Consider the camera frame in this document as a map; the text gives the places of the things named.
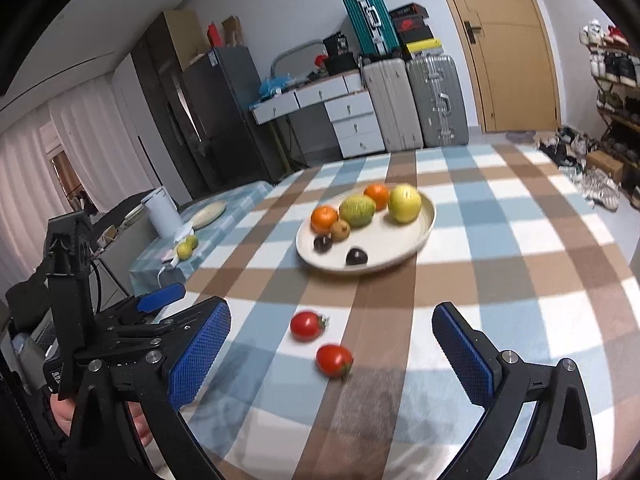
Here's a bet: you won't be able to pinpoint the red tomato with stem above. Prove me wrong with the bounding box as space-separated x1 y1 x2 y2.
290 311 329 342

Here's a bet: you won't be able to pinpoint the dark plum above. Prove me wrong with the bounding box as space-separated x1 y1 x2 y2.
314 234 333 254
345 247 369 266

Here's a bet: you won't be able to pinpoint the person's left hand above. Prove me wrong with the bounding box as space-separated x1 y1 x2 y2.
49 393 156 449

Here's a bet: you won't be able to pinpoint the green fruit on side table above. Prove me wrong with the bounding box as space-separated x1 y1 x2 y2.
175 234 200 261

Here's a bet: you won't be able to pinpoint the round wooden board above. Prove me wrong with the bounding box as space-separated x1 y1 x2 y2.
190 200 227 231

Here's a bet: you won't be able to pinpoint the checkered tablecloth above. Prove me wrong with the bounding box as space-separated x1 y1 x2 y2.
184 145 639 479

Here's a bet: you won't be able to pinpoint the cream round plate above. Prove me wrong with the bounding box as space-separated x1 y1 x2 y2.
295 192 437 274

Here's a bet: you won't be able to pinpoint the yellow green pear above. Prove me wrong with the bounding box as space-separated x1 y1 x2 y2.
387 183 422 224

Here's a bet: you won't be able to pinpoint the white curtain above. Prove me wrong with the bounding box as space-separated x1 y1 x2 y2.
0 75 155 292

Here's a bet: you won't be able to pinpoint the large orange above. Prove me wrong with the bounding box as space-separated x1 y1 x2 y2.
310 205 340 235

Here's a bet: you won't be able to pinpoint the black refrigerator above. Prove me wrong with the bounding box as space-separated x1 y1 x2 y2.
131 40 285 200

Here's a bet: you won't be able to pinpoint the brown kiwi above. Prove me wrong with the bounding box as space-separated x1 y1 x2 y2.
330 219 352 243

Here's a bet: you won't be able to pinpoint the green bumpy citrus fruit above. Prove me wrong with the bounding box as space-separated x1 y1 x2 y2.
338 194 376 229

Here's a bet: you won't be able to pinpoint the small orange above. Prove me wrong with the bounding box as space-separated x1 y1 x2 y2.
363 183 390 211

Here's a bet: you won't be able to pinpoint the silver grey suitcase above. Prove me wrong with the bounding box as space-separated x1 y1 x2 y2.
407 54 469 148

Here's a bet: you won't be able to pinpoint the beige suitcase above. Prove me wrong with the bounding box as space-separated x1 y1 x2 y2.
362 58 424 153

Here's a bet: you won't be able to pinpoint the white drawer desk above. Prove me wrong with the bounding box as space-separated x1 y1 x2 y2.
253 70 385 164

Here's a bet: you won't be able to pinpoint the wooden door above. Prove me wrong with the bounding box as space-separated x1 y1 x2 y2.
447 0 560 132

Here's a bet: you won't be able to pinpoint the yellow box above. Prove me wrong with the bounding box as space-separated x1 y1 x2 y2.
406 38 444 58

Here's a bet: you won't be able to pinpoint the wooden shoe rack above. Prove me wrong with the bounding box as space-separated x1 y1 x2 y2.
579 20 639 212

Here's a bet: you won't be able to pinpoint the teal suitcase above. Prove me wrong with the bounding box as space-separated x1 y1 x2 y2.
342 0 400 60

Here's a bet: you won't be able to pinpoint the black shoe boxes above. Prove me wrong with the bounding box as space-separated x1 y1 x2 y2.
388 2 434 46

